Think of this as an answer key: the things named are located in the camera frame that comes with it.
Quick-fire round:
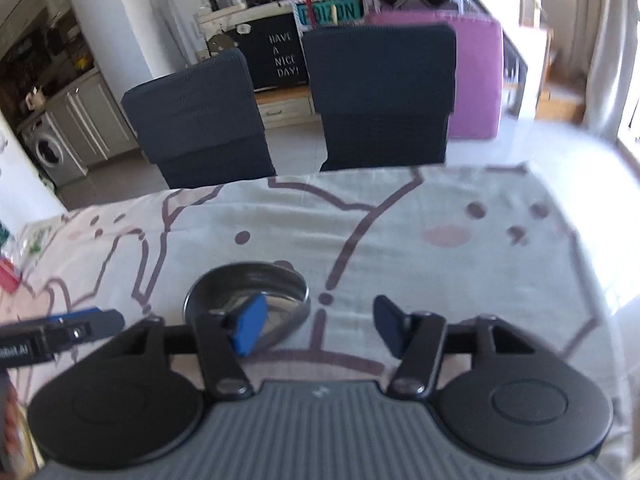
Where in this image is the round stainless steel bowl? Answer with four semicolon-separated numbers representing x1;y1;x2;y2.
183;262;310;356

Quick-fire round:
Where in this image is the cartoon cat tablecloth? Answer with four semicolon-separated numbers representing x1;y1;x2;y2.
1;166;632;477

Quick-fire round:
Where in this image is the purple cushion seat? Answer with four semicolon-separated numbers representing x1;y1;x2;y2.
366;10;503;140

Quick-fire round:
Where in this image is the washing machine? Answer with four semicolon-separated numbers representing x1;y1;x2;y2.
20;113;87;188

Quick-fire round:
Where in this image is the dark chair right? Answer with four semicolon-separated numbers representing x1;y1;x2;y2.
303;25;457;171

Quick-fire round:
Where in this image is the beige curtain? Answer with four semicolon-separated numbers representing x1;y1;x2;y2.
584;0;637;143

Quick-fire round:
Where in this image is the black have nice day sign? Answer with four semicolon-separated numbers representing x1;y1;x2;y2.
224;13;308;91

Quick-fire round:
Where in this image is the dark chair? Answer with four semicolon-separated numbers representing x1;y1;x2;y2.
122;49;276;188
303;25;457;171

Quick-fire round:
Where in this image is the grey kitchen cabinet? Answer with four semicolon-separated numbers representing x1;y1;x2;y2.
47;68;139;168

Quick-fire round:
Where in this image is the red milk can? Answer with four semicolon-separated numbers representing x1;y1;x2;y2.
0;258;22;295

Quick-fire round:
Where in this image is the dark chair left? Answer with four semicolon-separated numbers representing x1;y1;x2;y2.
122;49;276;188

